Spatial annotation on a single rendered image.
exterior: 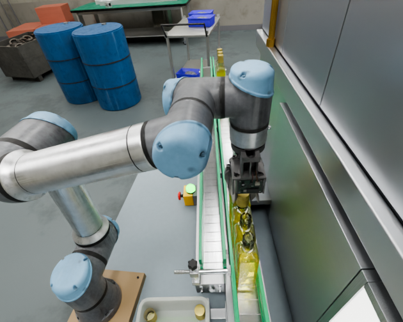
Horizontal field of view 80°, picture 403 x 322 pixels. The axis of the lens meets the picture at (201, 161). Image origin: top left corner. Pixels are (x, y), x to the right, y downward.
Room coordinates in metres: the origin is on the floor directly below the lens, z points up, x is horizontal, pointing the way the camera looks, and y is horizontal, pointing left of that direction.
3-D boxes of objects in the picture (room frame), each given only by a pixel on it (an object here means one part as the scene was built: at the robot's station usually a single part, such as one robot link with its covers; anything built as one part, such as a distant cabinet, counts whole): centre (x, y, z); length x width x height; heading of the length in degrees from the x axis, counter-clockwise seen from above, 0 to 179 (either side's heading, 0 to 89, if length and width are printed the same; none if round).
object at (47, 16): (6.94, 3.60, 0.43); 1.53 x 1.16 x 0.85; 78
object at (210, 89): (0.39, 0.00, 1.46); 0.11 x 0.11 x 0.08; 80
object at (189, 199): (0.74, 0.07, 0.79); 0.07 x 0.07 x 0.07; 86
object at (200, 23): (3.57, -0.09, 0.51); 1.09 x 0.64 x 1.03; 169
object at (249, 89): (0.39, -0.10, 1.46); 0.09 x 0.08 x 0.11; 80
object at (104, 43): (3.58, 1.43, 0.51); 1.31 x 0.80 x 1.01; 76
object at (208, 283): (0.31, 0.01, 0.85); 0.09 x 0.04 x 0.07; 86
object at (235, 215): (0.41, -0.10, 0.99); 0.06 x 0.06 x 0.21; 85
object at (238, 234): (0.35, -0.10, 0.99); 0.06 x 0.06 x 0.21; 86
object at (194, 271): (0.31, 0.03, 0.95); 0.17 x 0.03 x 0.12; 86
